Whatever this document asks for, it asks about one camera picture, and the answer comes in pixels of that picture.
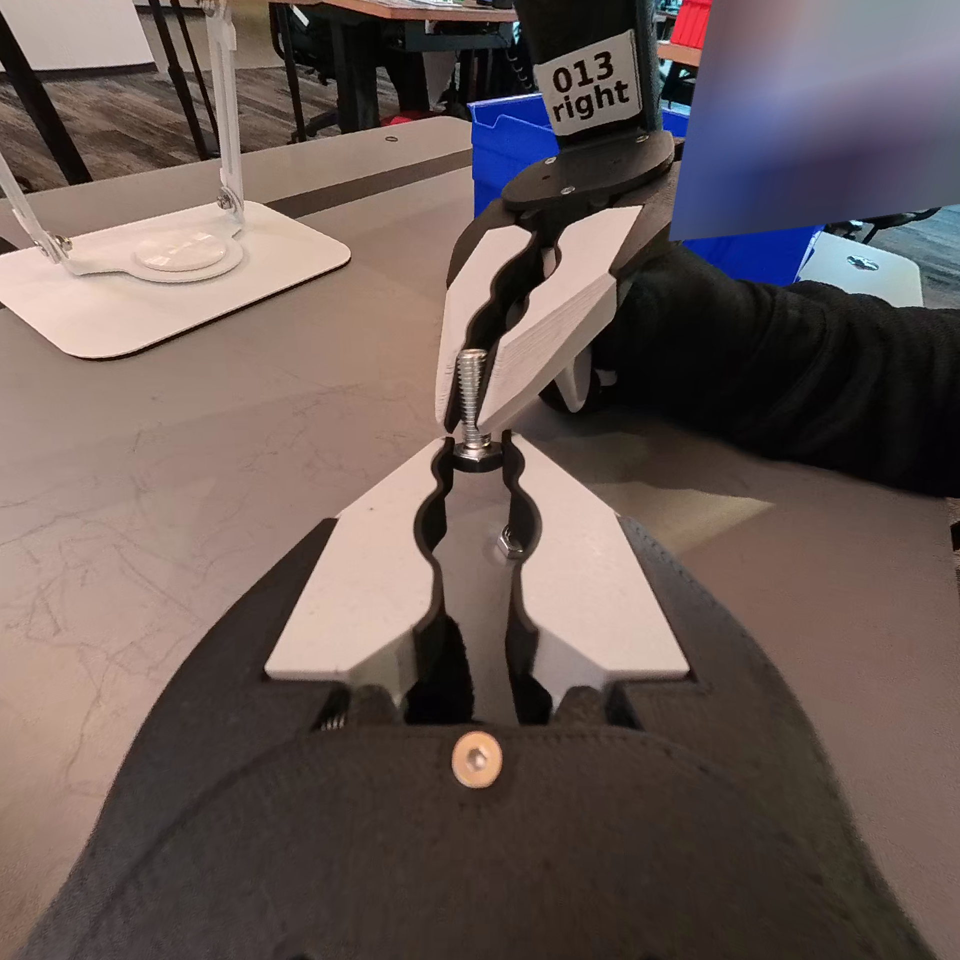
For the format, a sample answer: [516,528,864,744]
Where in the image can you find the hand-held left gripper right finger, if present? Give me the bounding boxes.
[496,429,691,725]

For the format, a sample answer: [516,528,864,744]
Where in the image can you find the person's right hand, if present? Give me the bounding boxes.
[588,242,760,438]

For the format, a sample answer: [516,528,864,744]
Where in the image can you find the red plastic bin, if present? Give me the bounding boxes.
[669,0,711,48]

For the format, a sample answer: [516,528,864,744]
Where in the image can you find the black metal table legs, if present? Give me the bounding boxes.
[0,0,215,185]

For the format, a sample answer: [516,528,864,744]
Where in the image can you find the person's right forearm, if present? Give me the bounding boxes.
[720,277,960,498]

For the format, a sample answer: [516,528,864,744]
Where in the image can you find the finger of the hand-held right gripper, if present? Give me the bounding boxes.
[472,203,646,436]
[433,227,545,434]

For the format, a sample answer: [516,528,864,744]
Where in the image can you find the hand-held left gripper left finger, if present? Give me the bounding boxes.
[262,437,459,710]

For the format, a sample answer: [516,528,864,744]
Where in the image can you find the silver bolt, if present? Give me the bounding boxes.
[448,347,505,475]

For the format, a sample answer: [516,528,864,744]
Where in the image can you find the blue plastic bin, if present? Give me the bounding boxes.
[468,93,822,286]

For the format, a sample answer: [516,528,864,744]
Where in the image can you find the white stand with clear arms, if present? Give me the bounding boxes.
[0,0,352,363]

